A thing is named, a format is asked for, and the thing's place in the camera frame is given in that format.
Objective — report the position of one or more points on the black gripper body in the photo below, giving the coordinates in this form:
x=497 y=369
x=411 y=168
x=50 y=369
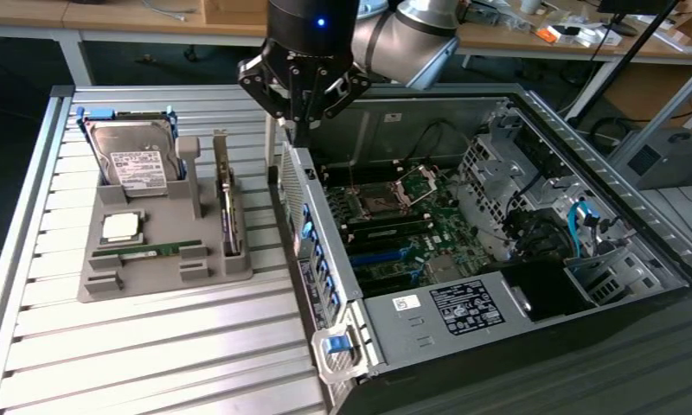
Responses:
x=308 y=39

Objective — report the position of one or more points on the graphics card with metal bracket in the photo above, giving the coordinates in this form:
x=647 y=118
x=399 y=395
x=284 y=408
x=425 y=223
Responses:
x=232 y=216

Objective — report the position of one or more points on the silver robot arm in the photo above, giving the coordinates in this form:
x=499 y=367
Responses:
x=405 y=34

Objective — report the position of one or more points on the open metal socket cover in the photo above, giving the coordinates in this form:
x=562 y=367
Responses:
x=418 y=186

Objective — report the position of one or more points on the CPU socket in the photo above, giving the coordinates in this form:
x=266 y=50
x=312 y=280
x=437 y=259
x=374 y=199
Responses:
x=378 y=203

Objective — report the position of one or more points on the silver hard disk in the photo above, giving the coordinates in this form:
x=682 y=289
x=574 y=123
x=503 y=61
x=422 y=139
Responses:
x=135 y=147

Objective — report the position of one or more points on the blue disk caddy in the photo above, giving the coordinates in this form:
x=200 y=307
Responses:
x=100 y=114

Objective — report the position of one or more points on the grey metal device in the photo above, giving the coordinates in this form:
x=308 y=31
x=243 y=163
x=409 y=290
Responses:
x=482 y=13

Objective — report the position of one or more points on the silver perforated drive cage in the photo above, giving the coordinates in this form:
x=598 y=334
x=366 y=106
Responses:
x=490 y=173

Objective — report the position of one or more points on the upright blue card retention clip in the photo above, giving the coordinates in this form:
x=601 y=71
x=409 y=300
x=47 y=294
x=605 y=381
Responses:
x=308 y=230

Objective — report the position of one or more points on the orange and black small box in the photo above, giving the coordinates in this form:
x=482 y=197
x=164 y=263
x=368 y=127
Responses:
x=549 y=34

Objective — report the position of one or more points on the white cup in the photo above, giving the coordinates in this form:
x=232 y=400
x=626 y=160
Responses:
x=531 y=5

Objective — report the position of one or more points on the silver CPU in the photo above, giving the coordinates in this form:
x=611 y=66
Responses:
x=122 y=227

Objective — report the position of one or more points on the green motherboard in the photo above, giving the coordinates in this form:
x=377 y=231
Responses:
x=470 y=246

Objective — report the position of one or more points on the green RAM stick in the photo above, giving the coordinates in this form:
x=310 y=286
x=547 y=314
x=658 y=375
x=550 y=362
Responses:
x=162 y=249

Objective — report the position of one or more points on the white small box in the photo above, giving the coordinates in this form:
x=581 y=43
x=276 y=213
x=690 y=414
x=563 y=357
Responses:
x=594 y=39

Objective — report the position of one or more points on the grey parts rack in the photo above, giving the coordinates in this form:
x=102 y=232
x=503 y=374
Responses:
x=167 y=268

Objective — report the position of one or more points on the black monitor with stand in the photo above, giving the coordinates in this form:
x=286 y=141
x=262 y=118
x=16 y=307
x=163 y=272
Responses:
x=621 y=26

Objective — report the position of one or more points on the black tripod pole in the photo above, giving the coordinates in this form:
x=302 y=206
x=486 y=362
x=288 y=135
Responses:
x=639 y=43

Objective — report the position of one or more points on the black plastic shroud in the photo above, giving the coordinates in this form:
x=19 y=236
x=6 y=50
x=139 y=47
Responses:
x=542 y=289

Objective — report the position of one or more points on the grey metal cabinet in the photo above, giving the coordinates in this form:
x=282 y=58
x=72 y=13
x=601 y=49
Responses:
x=669 y=160

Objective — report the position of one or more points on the grey power supply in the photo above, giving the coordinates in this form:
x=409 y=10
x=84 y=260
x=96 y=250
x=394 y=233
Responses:
x=410 y=341

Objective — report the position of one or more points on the silver disk bay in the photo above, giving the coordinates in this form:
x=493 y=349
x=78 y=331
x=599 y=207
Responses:
x=618 y=281

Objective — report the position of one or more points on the black open PC case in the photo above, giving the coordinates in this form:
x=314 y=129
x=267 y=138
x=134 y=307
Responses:
x=497 y=359

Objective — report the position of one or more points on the black chassis switch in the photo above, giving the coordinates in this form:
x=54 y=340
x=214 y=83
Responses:
x=311 y=174

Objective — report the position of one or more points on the wooden desk with white frame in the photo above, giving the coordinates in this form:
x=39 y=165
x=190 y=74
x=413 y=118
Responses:
x=514 y=36
x=35 y=17

